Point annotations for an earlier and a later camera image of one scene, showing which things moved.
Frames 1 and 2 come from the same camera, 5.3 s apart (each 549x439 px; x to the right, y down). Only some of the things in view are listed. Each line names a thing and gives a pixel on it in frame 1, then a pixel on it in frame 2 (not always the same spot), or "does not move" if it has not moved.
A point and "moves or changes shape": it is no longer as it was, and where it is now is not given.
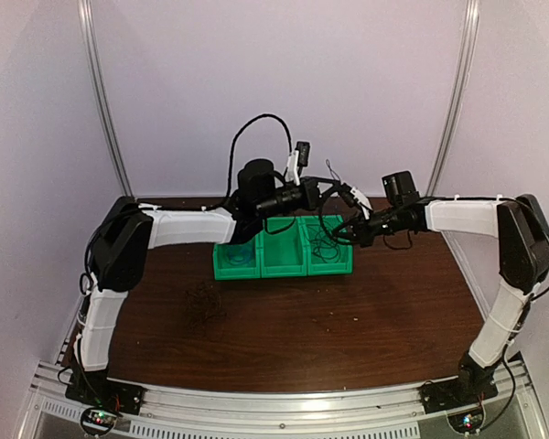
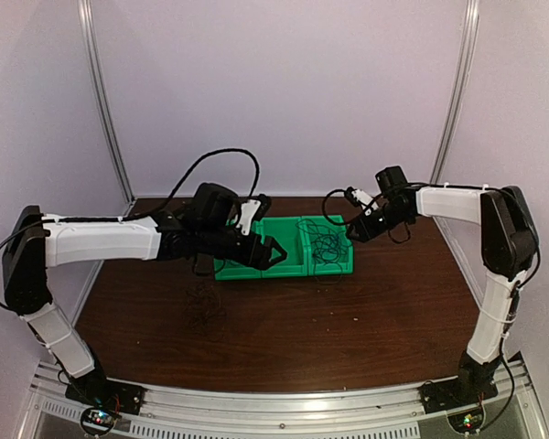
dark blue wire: [326, 247] moves or changes shape
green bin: [284, 247] does not move
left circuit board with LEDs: [100, 419] does not move
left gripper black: [312, 198] -> [261, 262]
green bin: [326, 254] does not move
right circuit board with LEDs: [467, 422] does not move
